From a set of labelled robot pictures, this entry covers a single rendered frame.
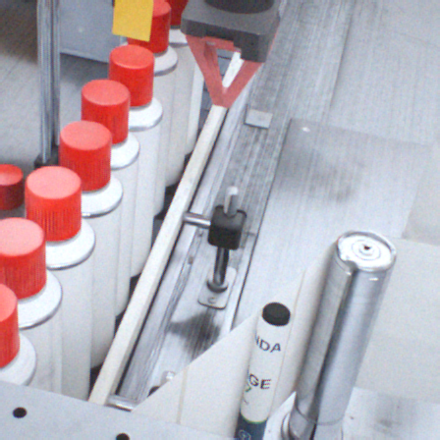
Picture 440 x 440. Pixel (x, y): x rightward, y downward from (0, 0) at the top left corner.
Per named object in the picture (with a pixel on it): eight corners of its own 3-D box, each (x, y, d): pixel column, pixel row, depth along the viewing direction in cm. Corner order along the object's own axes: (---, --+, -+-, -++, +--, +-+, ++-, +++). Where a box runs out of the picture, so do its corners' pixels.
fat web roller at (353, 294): (338, 467, 66) (402, 281, 53) (275, 452, 66) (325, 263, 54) (345, 417, 69) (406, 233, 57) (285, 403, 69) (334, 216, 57)
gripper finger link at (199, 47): (271, 84, 79) (289, -16, 73) (256, 130, 74) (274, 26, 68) (195, 68, 80) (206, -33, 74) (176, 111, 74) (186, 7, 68)
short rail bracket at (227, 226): (229, 302, 84) (247, 201, 76) (198, 294, 84) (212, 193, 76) (236, 278, 86) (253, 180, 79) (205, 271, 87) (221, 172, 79)
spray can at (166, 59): (150, 230, 83) (169, 28, 69) (98, 213, 83) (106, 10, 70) (172, 197, 86) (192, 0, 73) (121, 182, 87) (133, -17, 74)
